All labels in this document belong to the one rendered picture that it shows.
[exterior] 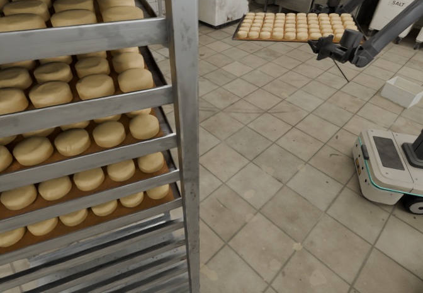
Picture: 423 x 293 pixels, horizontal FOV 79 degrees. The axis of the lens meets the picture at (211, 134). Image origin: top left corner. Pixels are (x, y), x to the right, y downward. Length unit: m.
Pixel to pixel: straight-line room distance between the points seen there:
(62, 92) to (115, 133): 0.10
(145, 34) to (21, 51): 0.13
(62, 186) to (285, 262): 1.30
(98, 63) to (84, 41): 0.14
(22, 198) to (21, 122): 0.19
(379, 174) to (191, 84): 1.64
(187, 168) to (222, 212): 1.26
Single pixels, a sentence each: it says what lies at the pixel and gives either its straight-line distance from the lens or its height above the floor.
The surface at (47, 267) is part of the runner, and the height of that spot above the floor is 0.89.
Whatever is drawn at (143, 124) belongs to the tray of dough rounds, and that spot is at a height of 1.15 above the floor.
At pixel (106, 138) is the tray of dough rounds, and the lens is 0.44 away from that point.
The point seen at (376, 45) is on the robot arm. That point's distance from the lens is 1.24.
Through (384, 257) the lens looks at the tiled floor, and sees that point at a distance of 1.85.
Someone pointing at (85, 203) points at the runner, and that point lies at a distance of 0.50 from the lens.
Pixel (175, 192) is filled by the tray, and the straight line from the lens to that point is 0.59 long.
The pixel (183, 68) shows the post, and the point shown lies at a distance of 0.32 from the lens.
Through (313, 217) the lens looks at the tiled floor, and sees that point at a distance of 1.80.
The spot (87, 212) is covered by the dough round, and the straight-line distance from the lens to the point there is 0.61.
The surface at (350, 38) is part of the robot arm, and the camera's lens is 1.20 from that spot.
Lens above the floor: 1.43
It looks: 42 degrees down
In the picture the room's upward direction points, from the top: 2 degrees clockwise
